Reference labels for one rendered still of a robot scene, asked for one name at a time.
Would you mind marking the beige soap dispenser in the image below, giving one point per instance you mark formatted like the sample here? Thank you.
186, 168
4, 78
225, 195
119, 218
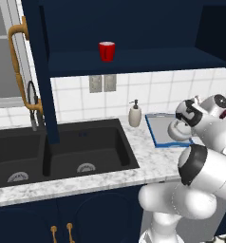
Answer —
135, 116

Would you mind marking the navy cabinet door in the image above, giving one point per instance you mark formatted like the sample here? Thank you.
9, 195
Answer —
216, 25

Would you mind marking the black double sink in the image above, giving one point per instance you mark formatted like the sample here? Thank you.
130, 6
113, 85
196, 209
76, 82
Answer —
86, 148

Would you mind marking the navy wall cabinet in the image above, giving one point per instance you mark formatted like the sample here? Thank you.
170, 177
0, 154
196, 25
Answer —
134, 31

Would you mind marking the navy base cupboard door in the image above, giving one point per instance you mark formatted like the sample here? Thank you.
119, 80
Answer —
102, 215
23, 224

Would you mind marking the red mug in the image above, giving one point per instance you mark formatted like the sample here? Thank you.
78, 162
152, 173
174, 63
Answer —
106, 51

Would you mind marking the grey wall outlet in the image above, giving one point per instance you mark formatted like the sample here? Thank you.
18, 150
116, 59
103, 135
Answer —
110, 83
95, 84

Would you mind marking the blue rimmed grey tray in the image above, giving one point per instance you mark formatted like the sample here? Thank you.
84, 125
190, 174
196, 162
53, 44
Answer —
160, 131

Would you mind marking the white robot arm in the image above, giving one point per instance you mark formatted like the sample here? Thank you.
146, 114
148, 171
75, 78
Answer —
197, 177

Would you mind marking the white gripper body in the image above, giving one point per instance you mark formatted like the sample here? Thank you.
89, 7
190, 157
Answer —
177, 131

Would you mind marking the window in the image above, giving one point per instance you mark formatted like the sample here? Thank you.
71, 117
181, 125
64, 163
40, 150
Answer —
2, 47

